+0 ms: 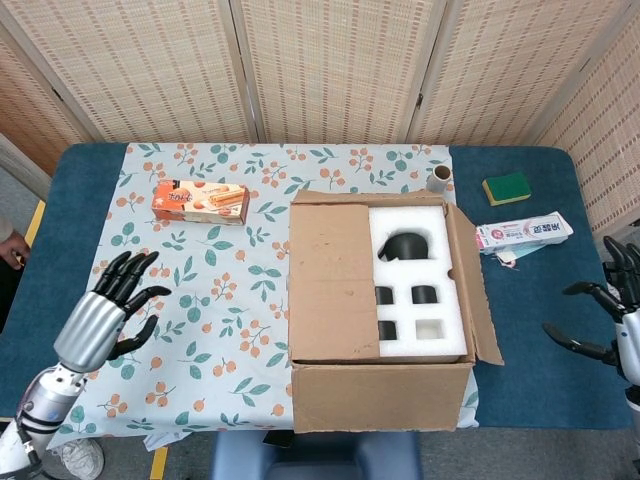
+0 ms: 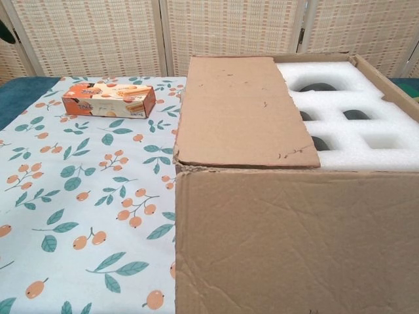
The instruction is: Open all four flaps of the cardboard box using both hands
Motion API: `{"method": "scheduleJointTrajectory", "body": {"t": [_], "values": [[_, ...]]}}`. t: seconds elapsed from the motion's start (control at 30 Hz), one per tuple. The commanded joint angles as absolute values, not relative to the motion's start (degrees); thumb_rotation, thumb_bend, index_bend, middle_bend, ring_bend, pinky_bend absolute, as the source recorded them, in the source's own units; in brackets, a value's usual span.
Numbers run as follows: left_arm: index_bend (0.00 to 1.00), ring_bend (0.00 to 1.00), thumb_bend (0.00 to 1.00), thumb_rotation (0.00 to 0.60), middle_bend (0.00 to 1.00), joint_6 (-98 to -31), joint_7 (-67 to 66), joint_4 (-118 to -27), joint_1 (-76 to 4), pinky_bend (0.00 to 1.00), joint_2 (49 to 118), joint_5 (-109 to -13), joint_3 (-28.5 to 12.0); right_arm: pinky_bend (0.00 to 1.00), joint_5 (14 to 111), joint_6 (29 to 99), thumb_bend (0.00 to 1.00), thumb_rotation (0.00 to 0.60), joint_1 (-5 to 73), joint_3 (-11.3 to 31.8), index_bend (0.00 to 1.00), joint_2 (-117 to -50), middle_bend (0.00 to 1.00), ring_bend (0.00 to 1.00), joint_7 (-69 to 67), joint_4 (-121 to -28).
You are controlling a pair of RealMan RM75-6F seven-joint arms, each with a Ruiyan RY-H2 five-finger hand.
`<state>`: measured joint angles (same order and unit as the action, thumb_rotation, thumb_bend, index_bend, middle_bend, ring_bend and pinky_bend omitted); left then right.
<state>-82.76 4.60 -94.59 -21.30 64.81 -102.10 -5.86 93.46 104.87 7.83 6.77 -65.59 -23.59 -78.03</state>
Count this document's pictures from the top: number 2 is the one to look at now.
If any red brown cardboard box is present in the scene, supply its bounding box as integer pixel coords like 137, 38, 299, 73
172, 52, 419, 314

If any white foam insert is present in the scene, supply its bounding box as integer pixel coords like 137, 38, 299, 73
276, 60, 419, 171

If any orange biscuit box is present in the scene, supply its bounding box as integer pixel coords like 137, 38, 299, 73
62, 82, 156, 120

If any dark green rounded object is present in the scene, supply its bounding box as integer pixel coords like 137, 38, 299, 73
0, 18, 17, 45

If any bamboo folding screen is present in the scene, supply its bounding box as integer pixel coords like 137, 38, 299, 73
0, 0, 419, 86

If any floral print tablecloth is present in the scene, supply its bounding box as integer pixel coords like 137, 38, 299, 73
0, 75, 188, 314

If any green yellow sponge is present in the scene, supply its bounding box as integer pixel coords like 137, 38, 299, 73
398, 83, 419, 99

